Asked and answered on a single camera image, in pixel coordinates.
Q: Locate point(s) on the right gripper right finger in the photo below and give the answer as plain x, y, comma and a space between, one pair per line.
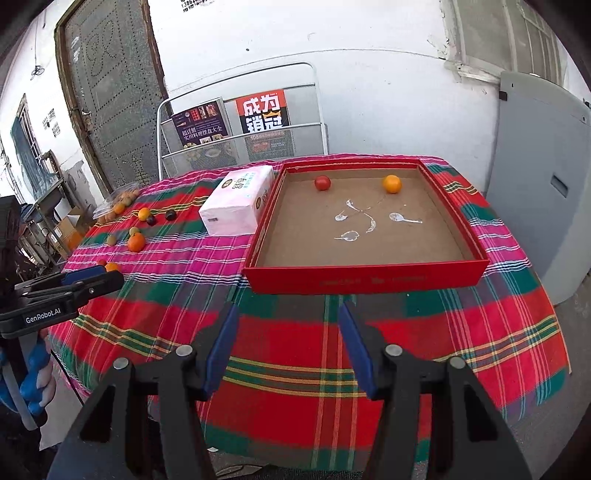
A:
469, 437

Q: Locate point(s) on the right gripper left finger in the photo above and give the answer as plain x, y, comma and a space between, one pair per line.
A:
108, 439

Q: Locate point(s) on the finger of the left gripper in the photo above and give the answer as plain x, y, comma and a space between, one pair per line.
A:
78, 275
78, 293

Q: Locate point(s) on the large orange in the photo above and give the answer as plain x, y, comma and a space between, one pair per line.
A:
136, 242

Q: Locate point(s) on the small yellow orange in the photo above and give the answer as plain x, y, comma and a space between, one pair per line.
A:
143, 214

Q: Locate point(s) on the blue gloved left hand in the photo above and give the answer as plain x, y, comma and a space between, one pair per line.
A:
27, 382

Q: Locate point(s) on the cardboard box on floor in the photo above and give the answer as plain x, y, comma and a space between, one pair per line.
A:
74, 226

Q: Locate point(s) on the metal shelf cart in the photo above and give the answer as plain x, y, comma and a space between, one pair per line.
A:
43, 210

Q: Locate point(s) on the plaid red green tablecloth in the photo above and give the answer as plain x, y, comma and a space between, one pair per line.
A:
289, 395

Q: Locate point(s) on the clear plastic fruit container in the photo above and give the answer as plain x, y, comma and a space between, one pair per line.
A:
116, 203

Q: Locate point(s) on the pink white tissue pack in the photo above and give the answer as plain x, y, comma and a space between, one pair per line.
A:
235, 205

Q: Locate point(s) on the dark cookbook magazine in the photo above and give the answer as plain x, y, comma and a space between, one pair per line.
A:
201, 124

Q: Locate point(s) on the studded metal door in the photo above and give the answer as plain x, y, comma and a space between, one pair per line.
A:
112, 82

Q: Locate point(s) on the red cardboard tray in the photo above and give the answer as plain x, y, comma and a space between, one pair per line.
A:
356, 238

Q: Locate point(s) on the metal mesh magazine rack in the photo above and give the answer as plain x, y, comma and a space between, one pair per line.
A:
299, 81

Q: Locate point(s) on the grey folded table panel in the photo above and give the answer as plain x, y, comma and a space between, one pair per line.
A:
540, 178

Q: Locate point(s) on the red black magazine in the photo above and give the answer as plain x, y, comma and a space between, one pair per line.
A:
264, 119

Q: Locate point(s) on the red tomato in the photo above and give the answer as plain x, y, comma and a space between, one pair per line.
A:
322, 183

